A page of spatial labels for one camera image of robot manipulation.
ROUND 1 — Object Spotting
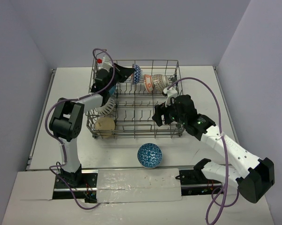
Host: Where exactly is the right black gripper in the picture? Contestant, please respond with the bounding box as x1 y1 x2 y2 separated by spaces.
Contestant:
152 97 186 127

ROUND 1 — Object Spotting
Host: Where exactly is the red patterned bowl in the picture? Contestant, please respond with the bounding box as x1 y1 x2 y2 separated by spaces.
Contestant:
132 64 142 85

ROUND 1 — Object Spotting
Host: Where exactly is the plain blue bowl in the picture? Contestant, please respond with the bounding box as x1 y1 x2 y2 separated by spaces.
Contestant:
109 85 116 96

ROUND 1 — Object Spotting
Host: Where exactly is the grey wire dish rack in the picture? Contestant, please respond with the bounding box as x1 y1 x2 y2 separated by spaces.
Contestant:
86 60 184 138

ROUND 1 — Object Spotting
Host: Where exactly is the orange floral bowl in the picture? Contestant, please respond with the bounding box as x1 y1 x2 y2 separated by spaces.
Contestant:
144 74 154 93

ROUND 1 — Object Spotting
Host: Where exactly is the grey patterned bowl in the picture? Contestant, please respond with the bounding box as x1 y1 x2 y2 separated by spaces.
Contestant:
152 74 169 92

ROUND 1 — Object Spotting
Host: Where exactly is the blue patterned bowl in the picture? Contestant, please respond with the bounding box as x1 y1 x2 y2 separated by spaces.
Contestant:
137 143 163 169

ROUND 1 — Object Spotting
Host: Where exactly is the yellow bowl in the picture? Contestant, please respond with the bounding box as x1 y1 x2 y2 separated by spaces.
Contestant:
94 117 115 138

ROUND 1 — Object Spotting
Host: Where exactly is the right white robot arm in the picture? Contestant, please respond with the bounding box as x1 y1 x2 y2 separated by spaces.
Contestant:
152 95 275 203

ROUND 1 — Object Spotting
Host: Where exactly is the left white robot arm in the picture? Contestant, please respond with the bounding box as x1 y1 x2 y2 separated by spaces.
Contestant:
45 63 137 187

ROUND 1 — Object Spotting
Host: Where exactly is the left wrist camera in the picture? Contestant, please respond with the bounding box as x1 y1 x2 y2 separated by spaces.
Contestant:
96 54 112 71

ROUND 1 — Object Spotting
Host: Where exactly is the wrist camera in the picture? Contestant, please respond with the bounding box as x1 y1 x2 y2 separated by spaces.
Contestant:
162 87 178 107
96 54 112 71

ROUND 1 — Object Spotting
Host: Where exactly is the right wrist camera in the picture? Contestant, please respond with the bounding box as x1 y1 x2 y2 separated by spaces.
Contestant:
162 87 178 107

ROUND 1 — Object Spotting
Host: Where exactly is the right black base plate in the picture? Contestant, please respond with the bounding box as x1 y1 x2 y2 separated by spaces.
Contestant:
175 169 222 196

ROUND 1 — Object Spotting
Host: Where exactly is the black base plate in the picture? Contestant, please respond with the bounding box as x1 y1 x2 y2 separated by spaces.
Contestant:
52 172 98 203
175 169 222 196

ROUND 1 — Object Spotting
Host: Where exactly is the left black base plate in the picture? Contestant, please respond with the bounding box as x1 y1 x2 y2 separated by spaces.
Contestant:
52 172 98 203

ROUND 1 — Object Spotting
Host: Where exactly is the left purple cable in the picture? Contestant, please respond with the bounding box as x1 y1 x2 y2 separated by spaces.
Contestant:
44 48 117 210

